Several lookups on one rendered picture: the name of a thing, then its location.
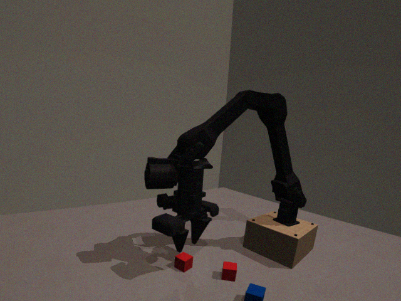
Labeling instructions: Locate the blue cube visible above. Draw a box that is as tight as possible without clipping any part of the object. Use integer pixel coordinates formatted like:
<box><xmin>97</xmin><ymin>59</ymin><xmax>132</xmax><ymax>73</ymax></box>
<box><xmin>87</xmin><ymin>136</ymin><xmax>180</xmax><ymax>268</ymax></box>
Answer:
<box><xmin>244</xmin><ymin>283</ymin><xmax>266</xmax><ymax>301</ymax></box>

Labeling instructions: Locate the red cube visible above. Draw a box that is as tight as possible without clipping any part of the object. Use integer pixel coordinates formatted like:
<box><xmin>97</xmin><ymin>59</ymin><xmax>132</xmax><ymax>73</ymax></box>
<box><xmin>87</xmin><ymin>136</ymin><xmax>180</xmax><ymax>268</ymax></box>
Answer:
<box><xmin>174</xmin><ymin>252</ymin><xmax>193</xmax><ymax>272</ymax></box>
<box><xmin>222</xmin><ymin>261</ymin><xmax>237</xmax><ymax>282</ymax></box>

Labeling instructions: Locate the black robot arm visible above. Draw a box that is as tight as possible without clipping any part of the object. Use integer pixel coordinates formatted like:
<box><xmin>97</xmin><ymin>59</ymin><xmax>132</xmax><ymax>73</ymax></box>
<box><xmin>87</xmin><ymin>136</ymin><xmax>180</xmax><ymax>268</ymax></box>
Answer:
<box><xmin>144</xmin><ymin>90</ymin><xmax>306</xmax><ymax>226</ymax></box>

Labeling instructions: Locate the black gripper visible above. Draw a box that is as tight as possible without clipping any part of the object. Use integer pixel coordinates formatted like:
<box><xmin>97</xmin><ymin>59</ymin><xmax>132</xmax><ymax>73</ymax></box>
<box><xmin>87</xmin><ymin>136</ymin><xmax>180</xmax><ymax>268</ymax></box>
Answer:
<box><xmin>152</xmin><ymin>187</ymin><xmax>219</xmax><ymax>253</ymax></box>

